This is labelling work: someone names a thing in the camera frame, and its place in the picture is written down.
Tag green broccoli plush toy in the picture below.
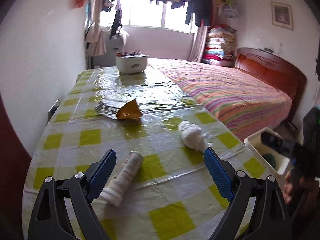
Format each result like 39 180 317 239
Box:
262 153 277 169

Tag white cylindrical tube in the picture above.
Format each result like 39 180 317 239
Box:
99 151 144 207

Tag white tissue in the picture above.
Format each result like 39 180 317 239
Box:
178 120 212 153

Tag orange foil wrapper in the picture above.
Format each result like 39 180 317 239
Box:
95 99 142 120

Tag cream plastic trash bin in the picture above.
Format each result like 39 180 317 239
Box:
244 127 291 180

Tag person right hand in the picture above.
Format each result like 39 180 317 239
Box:
283 171 319 206

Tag dark red door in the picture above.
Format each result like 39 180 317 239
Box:
1 103 31 239

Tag striped bed cover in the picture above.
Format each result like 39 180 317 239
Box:
148 58 292 140

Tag red wooden headboard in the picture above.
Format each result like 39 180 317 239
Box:
234 48 306 121

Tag stack of folded quilts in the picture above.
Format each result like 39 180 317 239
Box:
201 24 236 67

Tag framed picture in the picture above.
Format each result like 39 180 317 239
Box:
271 2 294 31

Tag pink right curtain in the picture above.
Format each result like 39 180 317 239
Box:
188 27 208 62

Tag pink curtain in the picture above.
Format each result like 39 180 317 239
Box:
85 0 107 56
188 27 208 62

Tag white storage caddy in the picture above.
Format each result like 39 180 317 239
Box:
116 53 148 74

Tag white appliance by window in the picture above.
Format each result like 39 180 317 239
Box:
104 28 130 62

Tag pink left curtain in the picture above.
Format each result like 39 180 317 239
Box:
85 0 107 56

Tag black hanging garment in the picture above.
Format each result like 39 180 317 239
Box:
110 0 122 39

